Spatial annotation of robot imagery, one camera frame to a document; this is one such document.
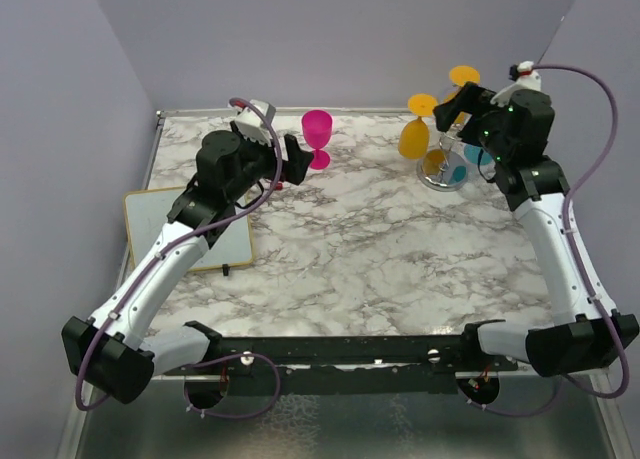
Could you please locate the blue wine glass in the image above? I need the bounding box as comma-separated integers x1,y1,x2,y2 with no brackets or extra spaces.
463,144,493,166

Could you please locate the yellow wine glass rear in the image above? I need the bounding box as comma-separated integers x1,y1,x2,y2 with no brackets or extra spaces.
442,65,481,103

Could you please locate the pink wine glass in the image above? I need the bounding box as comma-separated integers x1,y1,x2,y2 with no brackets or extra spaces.
301,110,333,170

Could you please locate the small yellow-framed whiteboard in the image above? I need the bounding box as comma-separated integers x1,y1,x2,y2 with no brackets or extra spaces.
123,187,254,272

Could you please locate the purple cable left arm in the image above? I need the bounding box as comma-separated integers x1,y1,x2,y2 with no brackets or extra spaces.
74,96,286,412

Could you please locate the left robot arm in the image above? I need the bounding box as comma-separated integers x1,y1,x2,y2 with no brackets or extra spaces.
61,125,314,411

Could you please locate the chrome wine glass rack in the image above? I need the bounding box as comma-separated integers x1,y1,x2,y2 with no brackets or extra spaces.
416,112,471,192

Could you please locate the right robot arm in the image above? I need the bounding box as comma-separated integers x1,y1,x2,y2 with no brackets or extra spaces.
434,82,639,377

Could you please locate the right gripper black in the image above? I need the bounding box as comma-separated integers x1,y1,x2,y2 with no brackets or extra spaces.
433,81,511,162

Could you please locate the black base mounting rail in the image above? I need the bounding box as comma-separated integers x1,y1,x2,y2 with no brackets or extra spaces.
170,327,517,396

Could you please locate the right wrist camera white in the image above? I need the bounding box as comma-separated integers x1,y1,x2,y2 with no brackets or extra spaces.
490,61,541,107

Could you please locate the yellow wine glass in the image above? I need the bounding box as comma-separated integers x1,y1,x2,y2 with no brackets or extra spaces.
398,93,438,160
442,65,481,103

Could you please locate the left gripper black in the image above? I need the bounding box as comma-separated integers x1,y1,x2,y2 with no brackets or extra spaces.
227,119,313,202

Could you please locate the yellow wine glass front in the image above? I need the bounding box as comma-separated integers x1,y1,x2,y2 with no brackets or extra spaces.
398,93,438,160

